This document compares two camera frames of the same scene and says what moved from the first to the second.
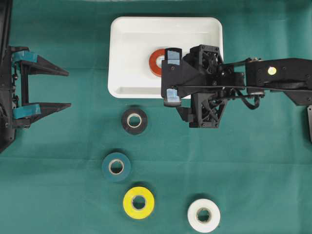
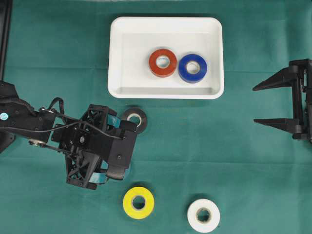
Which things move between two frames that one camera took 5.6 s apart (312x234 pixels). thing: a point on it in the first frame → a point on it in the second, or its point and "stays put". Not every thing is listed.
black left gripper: [12, 117] → [83, 146]
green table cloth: [103, 165] stays put
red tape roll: [155, 68] stays put
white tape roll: [212, 222] stays put
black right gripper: [219, 79] → [299, 75]
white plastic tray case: [132, 39] stays put
